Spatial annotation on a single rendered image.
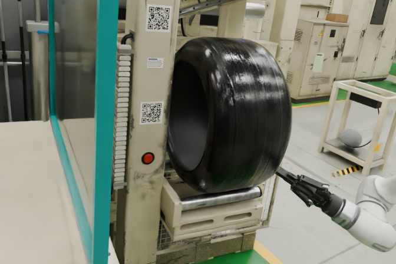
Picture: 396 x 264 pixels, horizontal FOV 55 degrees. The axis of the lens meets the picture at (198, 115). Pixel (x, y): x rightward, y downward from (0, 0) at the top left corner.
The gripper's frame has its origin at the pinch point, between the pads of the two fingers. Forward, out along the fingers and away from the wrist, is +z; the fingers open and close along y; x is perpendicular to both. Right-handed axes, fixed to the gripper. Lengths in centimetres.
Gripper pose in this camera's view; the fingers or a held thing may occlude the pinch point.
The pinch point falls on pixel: (285, 175)
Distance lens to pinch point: 136.9
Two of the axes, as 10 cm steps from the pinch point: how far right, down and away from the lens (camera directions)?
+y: -3.1, 6.3, 7.1
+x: 4.6, -5.6, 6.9
